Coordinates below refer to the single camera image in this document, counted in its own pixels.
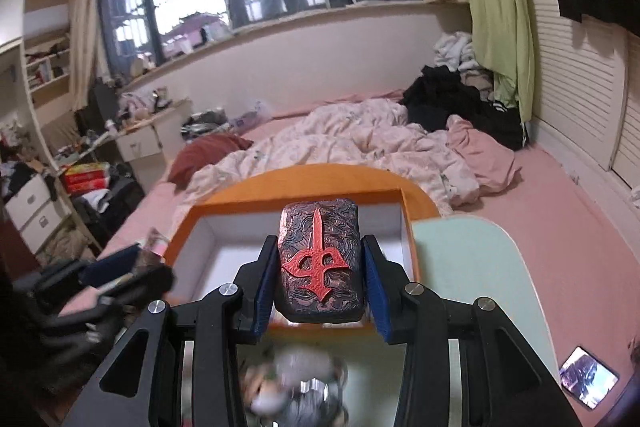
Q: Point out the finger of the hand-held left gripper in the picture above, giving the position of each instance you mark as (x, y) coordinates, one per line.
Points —
(110, 264)
(145, 282)

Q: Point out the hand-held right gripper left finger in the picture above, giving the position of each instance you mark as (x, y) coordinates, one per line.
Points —
(265, 287)

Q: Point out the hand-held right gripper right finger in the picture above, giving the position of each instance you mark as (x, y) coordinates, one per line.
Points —
(377, 292)

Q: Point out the small pink brown object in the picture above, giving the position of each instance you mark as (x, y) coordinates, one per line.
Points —
(152, 247)

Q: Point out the black case with red emblem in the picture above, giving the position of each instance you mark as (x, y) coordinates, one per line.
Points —
(320, 267)

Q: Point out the orange cardboard box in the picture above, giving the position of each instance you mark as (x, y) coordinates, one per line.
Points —
(300, 177)

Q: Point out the black bag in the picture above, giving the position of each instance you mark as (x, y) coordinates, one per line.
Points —
(120, 207)

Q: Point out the red snack box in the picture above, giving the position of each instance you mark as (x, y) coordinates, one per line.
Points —
(87, 177)

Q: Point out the white drawer cabinet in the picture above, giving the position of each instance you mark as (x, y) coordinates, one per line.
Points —
(35, 212)

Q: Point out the grey white plush toy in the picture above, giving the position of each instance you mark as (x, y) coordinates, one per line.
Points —
(295, 382)

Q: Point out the white bedside desk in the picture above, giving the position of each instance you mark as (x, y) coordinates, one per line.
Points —
(140, 147)

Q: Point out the dark red pillow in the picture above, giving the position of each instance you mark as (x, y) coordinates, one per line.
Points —
(205, 154)

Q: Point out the pink floral comforter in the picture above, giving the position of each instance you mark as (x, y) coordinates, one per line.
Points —
(350, 137)

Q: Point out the dark patterned clothes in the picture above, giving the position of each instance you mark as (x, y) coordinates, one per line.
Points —
(205, 124)

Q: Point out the pink cloth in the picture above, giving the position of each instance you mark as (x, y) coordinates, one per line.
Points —
(485, 157)

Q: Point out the lavender bag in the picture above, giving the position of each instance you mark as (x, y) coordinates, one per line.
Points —
(252, 114)

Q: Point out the black clothes pile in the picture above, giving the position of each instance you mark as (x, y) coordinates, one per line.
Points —
(440, 97)

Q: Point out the smartphone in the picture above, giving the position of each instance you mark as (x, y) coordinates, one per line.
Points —
(587, 377)

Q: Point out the white clothes pile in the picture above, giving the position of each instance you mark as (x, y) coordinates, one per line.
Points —
(455, 52)

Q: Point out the white louvered wardrobe door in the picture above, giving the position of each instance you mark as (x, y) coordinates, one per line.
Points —
(575, 82)

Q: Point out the green hanging cloth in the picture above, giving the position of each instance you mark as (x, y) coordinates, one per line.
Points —
(495, 7)

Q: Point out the white wall shelf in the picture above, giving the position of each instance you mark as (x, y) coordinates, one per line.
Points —
(47, 72)

